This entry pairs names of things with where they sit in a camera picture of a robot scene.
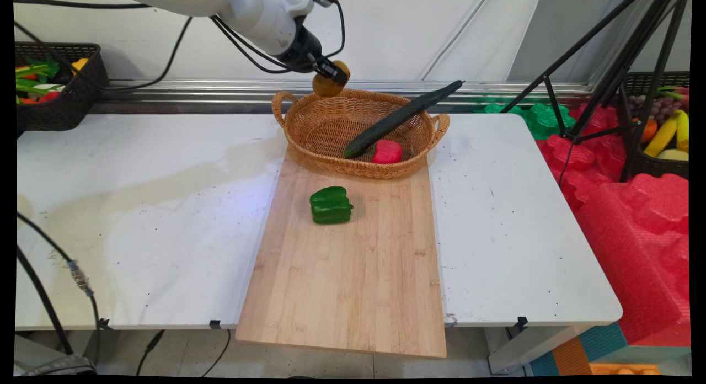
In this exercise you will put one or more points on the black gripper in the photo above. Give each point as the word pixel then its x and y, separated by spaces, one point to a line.
pixel 302 50

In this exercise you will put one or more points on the brown potato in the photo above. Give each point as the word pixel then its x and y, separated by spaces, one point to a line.
pixel 325 87

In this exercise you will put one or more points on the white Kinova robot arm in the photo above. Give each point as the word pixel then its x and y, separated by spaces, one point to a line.
pixel 248 14

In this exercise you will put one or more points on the dark green cucumber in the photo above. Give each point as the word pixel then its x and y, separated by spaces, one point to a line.
pixel 402 116

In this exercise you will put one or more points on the red bell pepper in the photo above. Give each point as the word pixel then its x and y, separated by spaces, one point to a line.
pixel 387 152

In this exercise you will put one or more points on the green bell pepper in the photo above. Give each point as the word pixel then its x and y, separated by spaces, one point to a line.
pixel 331 206

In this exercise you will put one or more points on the wooden cutting board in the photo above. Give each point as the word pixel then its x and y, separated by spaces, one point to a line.
pixel 353 284

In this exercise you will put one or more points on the green foam mat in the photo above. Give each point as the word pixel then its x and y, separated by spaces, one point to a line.
pixel 543 119

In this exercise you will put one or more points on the black basket of vegetables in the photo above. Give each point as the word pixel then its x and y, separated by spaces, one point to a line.
pixel 83 94

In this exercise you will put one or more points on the yellow bell pepper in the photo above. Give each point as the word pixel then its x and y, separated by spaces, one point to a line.
pixel 79 65

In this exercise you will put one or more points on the small red foam mat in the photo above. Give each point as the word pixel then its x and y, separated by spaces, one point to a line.
pixel 573 163

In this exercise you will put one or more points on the red vegetable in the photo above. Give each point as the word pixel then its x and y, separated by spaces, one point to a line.
pixel 49 96

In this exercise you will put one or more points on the green leafy vegetable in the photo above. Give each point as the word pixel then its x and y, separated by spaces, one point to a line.
pixel 44 67

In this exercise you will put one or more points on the green onion stalks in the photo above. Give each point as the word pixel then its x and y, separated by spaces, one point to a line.
pixel 33 87

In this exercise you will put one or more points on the black tripod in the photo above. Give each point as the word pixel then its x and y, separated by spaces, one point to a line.
pixel 629 58

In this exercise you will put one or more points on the orange fruit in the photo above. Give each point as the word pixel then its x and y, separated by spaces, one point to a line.
pixel 648 131

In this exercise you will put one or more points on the purple grapes bunch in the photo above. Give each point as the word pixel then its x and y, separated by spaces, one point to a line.
pixel 656 105

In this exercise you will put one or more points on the black basket of fruit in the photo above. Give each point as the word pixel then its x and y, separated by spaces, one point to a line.
pixel 651 166

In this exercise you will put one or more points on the long yellow banana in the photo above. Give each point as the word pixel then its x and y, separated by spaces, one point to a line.
pixel 662 134

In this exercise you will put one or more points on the white table leg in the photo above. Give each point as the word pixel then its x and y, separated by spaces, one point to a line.
pixel 524 348

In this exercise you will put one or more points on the red and green fruit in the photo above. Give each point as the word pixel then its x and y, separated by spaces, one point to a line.
pixel 677 94

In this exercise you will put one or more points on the large red foam mat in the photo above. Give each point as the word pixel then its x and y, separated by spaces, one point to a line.
pixel 634 240

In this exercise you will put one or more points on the pale yellow fruit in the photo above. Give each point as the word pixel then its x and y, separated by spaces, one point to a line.
pixel 674 154

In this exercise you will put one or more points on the short yellow banana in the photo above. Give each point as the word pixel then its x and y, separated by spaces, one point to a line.
pixel 683 130

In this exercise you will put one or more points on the teal and orange mat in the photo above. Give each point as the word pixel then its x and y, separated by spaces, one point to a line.
pixel 584 351

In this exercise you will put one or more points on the grey device on floor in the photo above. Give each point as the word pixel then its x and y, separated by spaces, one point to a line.
pixel 60 366

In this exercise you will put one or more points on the aluminium rail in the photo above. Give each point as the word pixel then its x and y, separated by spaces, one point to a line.
pixel 496 89

